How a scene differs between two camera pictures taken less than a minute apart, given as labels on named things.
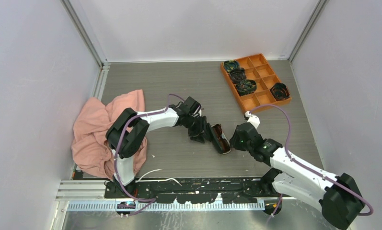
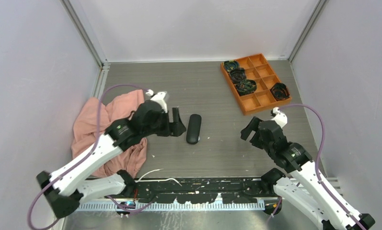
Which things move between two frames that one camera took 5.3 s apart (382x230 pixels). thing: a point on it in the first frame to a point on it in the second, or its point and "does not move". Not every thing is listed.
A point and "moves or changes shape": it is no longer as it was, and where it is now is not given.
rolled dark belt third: x=246 y=86 does not move
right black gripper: x=235 y=143 to x=251 y=125
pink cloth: x=93 y=154 does not move
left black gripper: x=202 y=127 to x=176 y=128
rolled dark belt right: x=280 y=91 does not move
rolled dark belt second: x=237 y=74 does not move
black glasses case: x=219 y=139 moves or changes shape
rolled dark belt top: x=230 y=64 does not move
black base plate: x=237 y=190 does not move
